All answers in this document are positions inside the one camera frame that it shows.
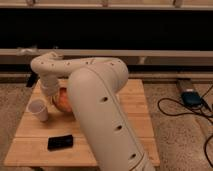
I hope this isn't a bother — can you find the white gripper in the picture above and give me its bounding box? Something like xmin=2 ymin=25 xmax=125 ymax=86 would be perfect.
xmin=40 ymin=75 xmax=60 ymax=96

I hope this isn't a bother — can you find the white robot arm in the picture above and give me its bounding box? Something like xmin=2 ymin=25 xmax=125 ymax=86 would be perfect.
xmin=30 ymin=52 xmax=155 ymax=171

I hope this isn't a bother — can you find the white plastic cup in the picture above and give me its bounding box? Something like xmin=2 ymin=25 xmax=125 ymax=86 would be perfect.
xmin=27 ymin=99 xmax=48 ymax=122

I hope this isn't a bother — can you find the black rectangular block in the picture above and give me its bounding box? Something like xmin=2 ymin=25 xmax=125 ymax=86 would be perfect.
xmin=47 ymin=135 xmax=73 ymax=151

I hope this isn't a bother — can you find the blue power adapter box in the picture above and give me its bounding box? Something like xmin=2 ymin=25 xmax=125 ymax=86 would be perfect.
xmin=181 ymin=91 xmax=202 ymax=107

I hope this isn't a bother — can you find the wooden shelf rail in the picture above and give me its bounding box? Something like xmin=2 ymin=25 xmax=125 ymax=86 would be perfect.
xmin=0 ymin=48 xmax=213 ymax=66

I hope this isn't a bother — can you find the black cable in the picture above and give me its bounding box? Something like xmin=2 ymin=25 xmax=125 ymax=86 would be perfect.
xmin=157 ymin=83 xmax=213 ymax=168

